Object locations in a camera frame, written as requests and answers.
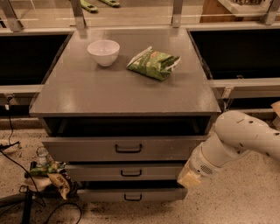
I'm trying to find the green packet on floor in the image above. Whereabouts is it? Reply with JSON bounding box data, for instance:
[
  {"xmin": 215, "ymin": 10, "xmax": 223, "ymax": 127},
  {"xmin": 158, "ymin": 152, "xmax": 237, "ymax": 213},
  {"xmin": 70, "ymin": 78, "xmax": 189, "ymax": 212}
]
[{"xmin": 24, "ymin": 162, "xmax": 65, "ymax": 178}]

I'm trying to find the wooden box in background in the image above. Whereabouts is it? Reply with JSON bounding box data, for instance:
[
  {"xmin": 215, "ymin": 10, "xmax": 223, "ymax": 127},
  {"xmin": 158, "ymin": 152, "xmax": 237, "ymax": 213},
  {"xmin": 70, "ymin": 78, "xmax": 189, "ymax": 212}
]
[{"xmin": 200, "ymin": 0, "xmax": 270, "ymax": 23}]

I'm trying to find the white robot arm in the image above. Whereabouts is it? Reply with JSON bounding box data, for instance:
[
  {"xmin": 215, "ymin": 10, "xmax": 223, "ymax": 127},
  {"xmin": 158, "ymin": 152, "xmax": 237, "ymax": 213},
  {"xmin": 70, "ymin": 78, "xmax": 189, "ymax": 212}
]
[{"xmin": 177, "ymin": 110, "xmax": 280, "ymax": 188}]

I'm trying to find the grey top drawer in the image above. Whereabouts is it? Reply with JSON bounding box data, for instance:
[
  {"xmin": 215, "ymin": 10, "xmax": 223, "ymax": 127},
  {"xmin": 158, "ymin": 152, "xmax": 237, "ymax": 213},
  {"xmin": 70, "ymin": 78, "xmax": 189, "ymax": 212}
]
[{"xmin": 43, "ymin": 116, "xmax": 207, "ymax": 163}]

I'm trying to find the black floor cable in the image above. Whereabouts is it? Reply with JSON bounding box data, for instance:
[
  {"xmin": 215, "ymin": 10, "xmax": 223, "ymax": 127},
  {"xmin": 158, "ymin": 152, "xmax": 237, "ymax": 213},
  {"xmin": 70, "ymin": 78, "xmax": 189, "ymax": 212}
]
[{"xmin": 0, "ymin": 99, "xmax": 83, "ymax": 224}]

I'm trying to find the grey drawer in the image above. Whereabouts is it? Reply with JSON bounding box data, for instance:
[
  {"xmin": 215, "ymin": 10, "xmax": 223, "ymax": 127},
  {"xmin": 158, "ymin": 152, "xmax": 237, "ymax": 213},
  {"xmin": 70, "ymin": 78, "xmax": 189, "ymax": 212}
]
[
  {"xmin": 77, "ymin": 180, "xmax": 187, "ymax": 202},
  {"xmin": 43, "ymin": 116, "xmax": 207, "ymax": 163},
  {"xmin": 66, "ymin": 163, "xmax": 183, "ymax": 181}
]

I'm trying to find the grey bottom drawer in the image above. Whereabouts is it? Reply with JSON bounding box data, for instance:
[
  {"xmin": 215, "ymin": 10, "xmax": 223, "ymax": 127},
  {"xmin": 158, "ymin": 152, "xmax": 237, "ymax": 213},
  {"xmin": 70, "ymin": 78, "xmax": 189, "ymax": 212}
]
[{"xmin": 77, "ymin": 180, "xmax": 187, "ymax": 202}]

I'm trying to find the grey drawer cabinet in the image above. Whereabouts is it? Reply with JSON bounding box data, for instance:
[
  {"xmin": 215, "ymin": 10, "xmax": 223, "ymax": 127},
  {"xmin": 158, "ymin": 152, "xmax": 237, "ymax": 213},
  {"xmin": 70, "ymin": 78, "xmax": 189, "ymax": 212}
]
[{"xmin": 29, "ymin": 27, "xmax": 222, "ymax": 144}]

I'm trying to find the brown snack bag on floor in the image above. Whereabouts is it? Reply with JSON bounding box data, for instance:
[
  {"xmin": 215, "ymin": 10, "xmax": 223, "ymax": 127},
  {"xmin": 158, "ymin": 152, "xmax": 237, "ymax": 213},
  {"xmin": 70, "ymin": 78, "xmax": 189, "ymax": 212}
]
[{"xmin": 24, "ymin": 172, "xmax": 79, "ymax": 201}]

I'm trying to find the clear glass jar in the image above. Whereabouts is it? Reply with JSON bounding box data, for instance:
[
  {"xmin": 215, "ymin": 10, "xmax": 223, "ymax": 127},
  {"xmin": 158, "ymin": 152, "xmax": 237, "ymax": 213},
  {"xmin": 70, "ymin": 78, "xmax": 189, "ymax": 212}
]
[{"xmin": 36, "ymin": 146, "xmax": 49, "ymax": 166}]

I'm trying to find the grey middle drawer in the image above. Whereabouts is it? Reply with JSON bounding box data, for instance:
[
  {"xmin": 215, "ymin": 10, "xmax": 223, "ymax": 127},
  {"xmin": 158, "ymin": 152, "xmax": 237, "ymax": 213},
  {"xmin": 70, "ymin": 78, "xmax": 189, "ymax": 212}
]
[{"xmin": 66, "ymin": 163, "xmax": 183, "ymax": 181}]

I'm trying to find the black stand leg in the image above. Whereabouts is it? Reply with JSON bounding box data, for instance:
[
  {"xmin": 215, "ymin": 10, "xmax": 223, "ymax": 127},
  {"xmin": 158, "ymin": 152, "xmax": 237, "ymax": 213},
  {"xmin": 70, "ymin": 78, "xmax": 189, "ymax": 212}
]
[{"xmin": 0, "ymin": 192, "xmax": 32, "ymax": 224}]

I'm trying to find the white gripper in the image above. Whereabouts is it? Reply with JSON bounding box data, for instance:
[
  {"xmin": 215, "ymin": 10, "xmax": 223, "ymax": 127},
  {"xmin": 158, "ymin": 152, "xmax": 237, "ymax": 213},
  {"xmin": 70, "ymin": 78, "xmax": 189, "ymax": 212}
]
[{"xmin": 177, "ymin": 144, "xmax": 221, "ymax": 188}]

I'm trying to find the white ceramic bowl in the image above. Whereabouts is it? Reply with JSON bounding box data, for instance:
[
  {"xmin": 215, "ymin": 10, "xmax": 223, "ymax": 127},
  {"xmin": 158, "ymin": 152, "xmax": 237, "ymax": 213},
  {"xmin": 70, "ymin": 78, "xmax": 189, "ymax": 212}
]
[{"xmin": 87, "ymin": 39, "xmax": 120, "ymax": 67}]

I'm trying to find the green tool in background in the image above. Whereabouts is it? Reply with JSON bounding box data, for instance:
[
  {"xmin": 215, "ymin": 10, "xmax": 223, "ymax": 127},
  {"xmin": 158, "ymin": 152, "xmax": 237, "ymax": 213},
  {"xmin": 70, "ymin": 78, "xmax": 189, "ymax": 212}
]
[{"xmin": 80, "ymin": 0, "xmax": 120, "ymax": 13}]

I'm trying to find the green snack bag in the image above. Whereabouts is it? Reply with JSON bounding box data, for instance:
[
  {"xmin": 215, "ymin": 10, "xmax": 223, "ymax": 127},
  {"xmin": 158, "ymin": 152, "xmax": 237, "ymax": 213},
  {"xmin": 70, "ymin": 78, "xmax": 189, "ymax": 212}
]
[{"xmin": 127, "ymin": 46, "xmax": 181, "ymax": 81}]

